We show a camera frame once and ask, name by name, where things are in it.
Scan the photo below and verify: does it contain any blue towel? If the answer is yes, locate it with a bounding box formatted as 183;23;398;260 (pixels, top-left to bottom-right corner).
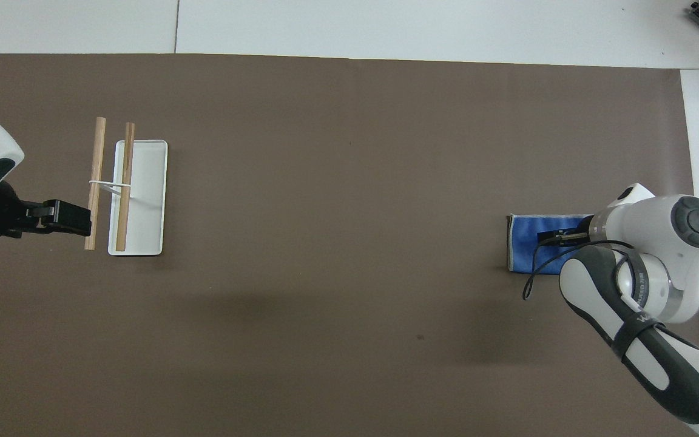
507;213;596;274

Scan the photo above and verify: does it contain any white rack with wooden rods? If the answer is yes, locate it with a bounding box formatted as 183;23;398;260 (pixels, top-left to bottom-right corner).
84;117;169;257

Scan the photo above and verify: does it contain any black cable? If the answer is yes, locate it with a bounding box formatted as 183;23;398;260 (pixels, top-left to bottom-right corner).
522;228;635;302

